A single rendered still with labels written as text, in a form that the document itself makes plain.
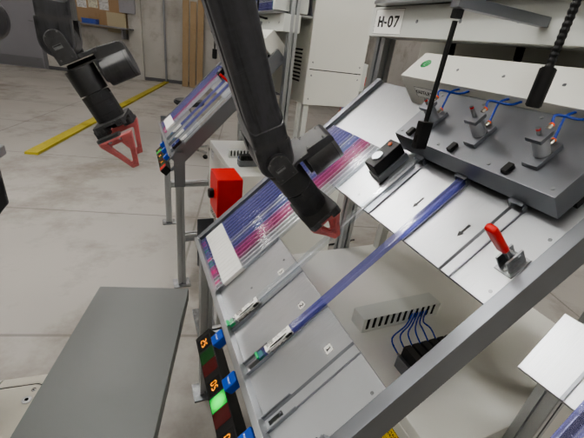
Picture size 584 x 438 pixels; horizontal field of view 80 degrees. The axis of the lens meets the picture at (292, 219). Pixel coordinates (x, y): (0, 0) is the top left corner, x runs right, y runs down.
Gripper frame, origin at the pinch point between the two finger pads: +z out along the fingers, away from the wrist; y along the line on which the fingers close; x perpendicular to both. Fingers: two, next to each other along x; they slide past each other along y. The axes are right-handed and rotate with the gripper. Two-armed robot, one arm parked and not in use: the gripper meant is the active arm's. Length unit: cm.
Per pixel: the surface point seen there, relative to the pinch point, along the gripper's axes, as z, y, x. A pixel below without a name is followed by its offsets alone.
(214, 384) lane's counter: 2.0, -7.8, 37.1
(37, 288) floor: 10, 124, 126
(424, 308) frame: 42.6, -2.0, -6.2
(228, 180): 8, 68, 13
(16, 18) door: -181, 1063, 183
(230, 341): -1.1, -5.0, 29.3
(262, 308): 1.1, -1.8, 21.5
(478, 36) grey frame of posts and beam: -10.6, 3.1, -46.1
